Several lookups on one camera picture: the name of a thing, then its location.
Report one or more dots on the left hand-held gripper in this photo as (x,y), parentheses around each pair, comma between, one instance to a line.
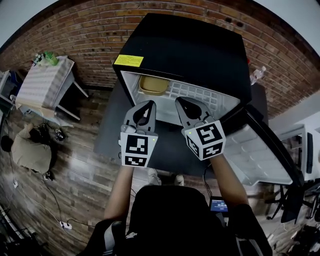
(136,147)

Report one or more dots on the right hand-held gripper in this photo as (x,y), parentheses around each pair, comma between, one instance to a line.
(207,140)

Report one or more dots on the yellow tray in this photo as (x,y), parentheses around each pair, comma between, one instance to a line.
(152,86)

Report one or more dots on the black mini fridge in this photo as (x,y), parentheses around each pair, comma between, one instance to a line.
(187,45)

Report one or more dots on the person's right forearm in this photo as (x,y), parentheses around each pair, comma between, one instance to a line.
(228,180)

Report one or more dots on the person's left forearm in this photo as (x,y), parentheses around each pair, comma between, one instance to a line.
(120,195)

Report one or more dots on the dark grey table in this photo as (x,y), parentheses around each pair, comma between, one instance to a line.
(112,140)

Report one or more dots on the person's right shoe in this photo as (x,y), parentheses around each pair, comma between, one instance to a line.
(179,180)

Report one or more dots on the clear water bottle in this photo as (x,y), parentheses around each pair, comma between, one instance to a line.
(257,75)

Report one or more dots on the small black white device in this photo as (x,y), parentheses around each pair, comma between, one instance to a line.
(60,133)

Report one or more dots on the small black screen device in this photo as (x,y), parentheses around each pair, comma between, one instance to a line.
(218,205)

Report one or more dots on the white desk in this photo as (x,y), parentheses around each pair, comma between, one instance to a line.
(295,130)

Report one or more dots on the person's black shirt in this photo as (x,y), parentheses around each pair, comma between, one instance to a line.
(170,220)

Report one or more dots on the black white power adapter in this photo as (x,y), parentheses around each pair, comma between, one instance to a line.
(47,176)

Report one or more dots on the green bottle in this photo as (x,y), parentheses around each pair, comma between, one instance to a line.
(51,58)

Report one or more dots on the black keyboard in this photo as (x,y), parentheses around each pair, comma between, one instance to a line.
(309,152)

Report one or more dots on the white power strip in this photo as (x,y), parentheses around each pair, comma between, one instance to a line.
(66,225)
(15,184)

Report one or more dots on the black office chair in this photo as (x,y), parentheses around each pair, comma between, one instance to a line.
(291,207)

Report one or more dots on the small white table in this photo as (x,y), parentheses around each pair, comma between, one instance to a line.
(3,77)

